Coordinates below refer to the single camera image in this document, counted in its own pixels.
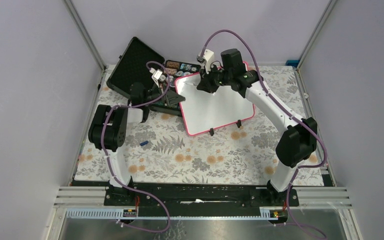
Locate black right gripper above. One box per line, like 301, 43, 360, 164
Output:
197, 62, 233, 94

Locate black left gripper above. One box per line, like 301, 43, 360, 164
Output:
142, 82, 185, 106

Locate pink framed whiteboard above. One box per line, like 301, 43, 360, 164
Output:
174, 73, 256, 136

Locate blue marker cap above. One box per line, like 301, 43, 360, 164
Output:
139, 141, 149, 147

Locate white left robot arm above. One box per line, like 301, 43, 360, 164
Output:
87, 82, 170, 206

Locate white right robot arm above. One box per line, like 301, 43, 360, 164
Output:
196, 48, 317, 206

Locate black poker chip case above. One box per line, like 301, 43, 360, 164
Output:
107, 36, 201, 117

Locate blue clamp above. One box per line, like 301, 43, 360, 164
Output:
285, 59, 300, 68

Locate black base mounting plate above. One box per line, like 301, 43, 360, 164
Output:
104, 182, 300, 218

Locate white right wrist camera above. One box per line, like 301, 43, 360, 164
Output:
196, 49, 215, 74

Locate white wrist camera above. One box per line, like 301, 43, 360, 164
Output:
149, 67, 163, 88
196, 49, 215, 74

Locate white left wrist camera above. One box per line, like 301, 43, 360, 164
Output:
149, 67, 163, 88

